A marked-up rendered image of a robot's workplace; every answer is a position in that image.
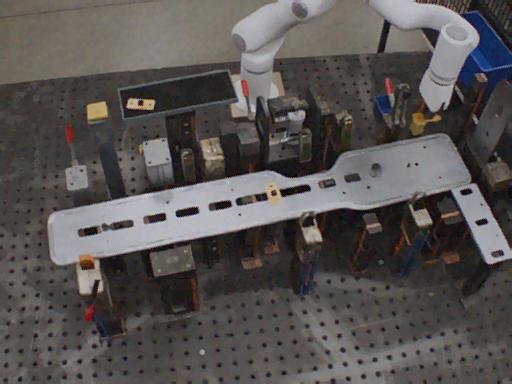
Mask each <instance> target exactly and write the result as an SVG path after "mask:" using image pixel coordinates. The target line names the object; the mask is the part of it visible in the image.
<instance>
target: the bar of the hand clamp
mask: <svg viewBox="0 0 512 384"><path fill-rule="evenodd" d="M410 97H411V93H410V92H409V86H408V84H407V83H404V84H401V83H399V84H398V85H397V87H396V92H395V101H394V106H393V111H392V116H391V119H392V121H393V127H392V129H394V127H395V122H396V118H397V117H399V120H400V123H399V124H398V125H399V127H400V128H401V126H402V121H403V118H404V113H405V109H406V104H407V99H410Z"/></svg>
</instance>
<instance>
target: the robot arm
mask: <svg viewBox="0 0 512 384"><path fill-rule="evenodd" d="M341 1H342V0H280V1H277V2H275V3H274V4H269V5H266V6H264V7H262V8H261V9H259V10H256V11H255V12H253V13H252V14H250V15H249V16H247V17H246V18H244V19H243V20H242V21H241V22H240V23H237V24H236V25H235V27H234V29H233V31H232V40H233V43H234V45H235V46H236V48H237V49H239V50H240V51H242V52H243V54H242V65H241V80H239V81H238V82H237V83H236V84H235V87H236V90H237V93H238V96H239V102H238V103H235V105H236V106H237V107H239V108H240V109H242V110H244V111H246V112H248V107H247V102H246V99H245V97H244V94H243V89H242V85H241V81H242V80H243V79H245V80H247V84H248V89H249V93H250V96H249V99H250V103H251V108H252V113H256V108H255V106H256V98H257V97H259V96H262V97H263V99H264V101H265V103H266V100H267V99H272V98H277V96H279V95H278V90H277V88H276V86H275V85H274V84H273V83H272V82H271V78H272V68H273V60H274V56H275V54H276V52H277V51H278V49H279V48H280V46H281V45H282V43H283V42H284V40H285V38H286V36H287V35H286V34H287V31H288V29H291V28H293V27H295V26H297V25H299V24H301V23H308V22H310V21H311V20H314V19H316V18H317V17H319V16H320V15H322V14H323V13H324V12H326V11H328V10H329V9H330V8H332V7H333V6H335V5H336V4H339V3H340V2H341ZM361 1H363V2H364V3H365V4H366V5H368V6H370V7H371V8H372V9H373V10H374V11H375V12H377V13H378V14H379V15H381V16H382V17H383V18H385V19H386V20H387V21H388V22H390V23H391V25H392V26H394V27H395V28H397V29H398V30H400V31H404V32H406V31H410V30H413V29H415V28H417V29H420V28H431V29H435V30H438V31H440V37H439V39H438V41H437V43H436V49H435V50H434V53H433V56H432V61H431V62H430V65H429V68H428V71H427V72H426V73H425V75H424V76H423V78H422V83H421V85H420V88H419V89H420V92H421V94H422V96H423V98H424V100H423V102H424V105H423V106H422V109H421V111H420V113H421V114H424V113H425V112H426V115H425V117H424V120H431V119H433V118H434V117H435V114H436V113H437V115H438V116H443V114H444V110H445V109H446V107H447V106H448V103H449V101H450V99H451V97H450V96H451V93H452V89H453V83H454V82H455V81H456V79H457V77H458V75H459V71H460V69H461V67H462V64H463V62H464V60H465V58H466V57H467V55H469V54H470V53H471V52H472V50H473V49H474V48H476V46H477V45H478V43H479V41H480V39H479V36H478V32H477V30H476V29H474V28H473V27H472V26H471V25H470V24H469V23H468V22H467V21H465V20H464V19H463V18H461V17H460V15H458V14H457V13H455V12H453V11H452V10H451V9H448V8H445V7H443V6H439V5H428V4H420V3H416V2H414V1H413V0H361ZM266 106H267V103H266Z"/></svg>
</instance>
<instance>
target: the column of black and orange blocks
mask: <svg viewBox="0 0 512 384"><path fill-rule="evenodd" d="M486 84H487V78H486V77H485V76H484V74H481V73H477V74H474V76H473V81H472V82H471V84H470V87H469V91H468V93H467V94H466V97H464V99H463V102H464V103H463V105H462V106H461V108H460V112H459V114H458V116H457V118H458V119H455V124H454V126H453V128H452V130H451V132H450V134H449V138H450V139H451V140H452V142H453V144H454V145H455V147H456V149H458V147H459V145H460V143H461V141H462V139H463V136H464V134H465V132H466V130H467V128H468V126H469V123H470V121H471V119H472V117H473V115H474V114H473V113H474V111H475V110H476V108H477V106H478V102H479V100H480V98H481V97H482V93H483V91H484V89H485V88H486Z"/></svg>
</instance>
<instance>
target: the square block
mask: <svg viewBox="0 0 512 384"><path fill-rule="evenodd" d="M511 183H512V173H511V172H510V169H509V167H508V166H507V164H506V163H505V160H500V161H496V162H492V163H488V164H486V165H485V167H484V168H483V171H482V173H481V174H480V177H479V179H478V180H477V187H478V188H479V190H480V191H481V193H482V196H483V198H484V199H485V201H486V203H487V205H488V207H489V209H490V210H491V212H492V211H493V209H494V208H495V206H496V205H497V203H498V201H499V200H500V198H501V197H502V195H503V194H504V191H505V190H506V188H508V187H509V185H510V184H511ZM485 221H486V219H481V220H477V221H476V222H475V224H477V225H478V226H480V225H484V224H485Z"/></svg>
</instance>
